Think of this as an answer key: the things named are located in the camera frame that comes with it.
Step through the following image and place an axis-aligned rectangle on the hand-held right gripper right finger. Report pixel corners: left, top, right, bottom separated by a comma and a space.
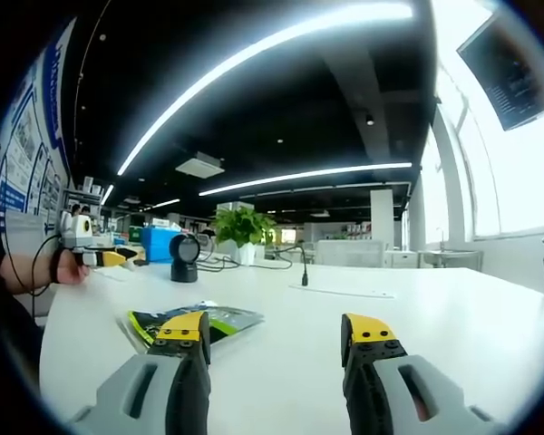
341, 313, 498, 435

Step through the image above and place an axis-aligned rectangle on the black gooseneck cable plug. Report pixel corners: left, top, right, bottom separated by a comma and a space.
271, 244, 311, 288

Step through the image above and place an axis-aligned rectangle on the green dark sheet goods packet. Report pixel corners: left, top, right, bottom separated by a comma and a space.
127, 300, 266, 353

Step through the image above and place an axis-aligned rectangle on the black scanner cable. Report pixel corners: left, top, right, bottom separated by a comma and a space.
194, 252, 296, 274

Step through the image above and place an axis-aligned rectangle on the hanging dark monitor screen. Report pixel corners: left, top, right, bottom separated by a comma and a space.
456, 9, 544, 132

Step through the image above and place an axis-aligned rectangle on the long ceiling light strip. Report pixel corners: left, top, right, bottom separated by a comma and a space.
116, 1, 414, 178

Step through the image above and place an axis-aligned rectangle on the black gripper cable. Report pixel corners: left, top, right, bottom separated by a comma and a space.
30, 233, 73, 297

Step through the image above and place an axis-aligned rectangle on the short ceiling light strip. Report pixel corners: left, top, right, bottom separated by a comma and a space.
198, 161, 413, 198

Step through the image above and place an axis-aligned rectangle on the blue white wall poster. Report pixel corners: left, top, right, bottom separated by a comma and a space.
0, 17, 77, 219

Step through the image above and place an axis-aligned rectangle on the white low cabinet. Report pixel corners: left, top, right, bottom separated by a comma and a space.
315, 238, 390, 268

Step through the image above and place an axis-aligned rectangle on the white flat strip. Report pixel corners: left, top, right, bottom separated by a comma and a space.
288, 282, 397, 300

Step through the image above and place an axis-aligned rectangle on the green potted plant white pot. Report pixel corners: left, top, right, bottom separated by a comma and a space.
209, 206, 278, 266

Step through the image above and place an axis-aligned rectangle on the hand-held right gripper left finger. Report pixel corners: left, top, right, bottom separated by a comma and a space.
66, 310, 212, 435

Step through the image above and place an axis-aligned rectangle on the black barcode scanner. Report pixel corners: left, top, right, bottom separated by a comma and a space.
169, 233, 202, 284

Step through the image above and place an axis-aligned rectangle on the white table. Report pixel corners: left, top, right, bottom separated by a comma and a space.
39, 258, 544, 435

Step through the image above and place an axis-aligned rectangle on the ceiling air conditioner unit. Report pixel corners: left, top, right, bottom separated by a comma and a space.
175, 150, 227, 179

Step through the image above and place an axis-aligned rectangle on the person's left hand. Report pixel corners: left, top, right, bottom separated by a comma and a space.
49, 248, 92, 286

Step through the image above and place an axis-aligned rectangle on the steel sink with faucet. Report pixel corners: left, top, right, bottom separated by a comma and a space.
422, 226, 485, 272

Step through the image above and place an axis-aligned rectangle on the blue plastic box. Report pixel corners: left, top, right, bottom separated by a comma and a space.
140, 226, 183, 264

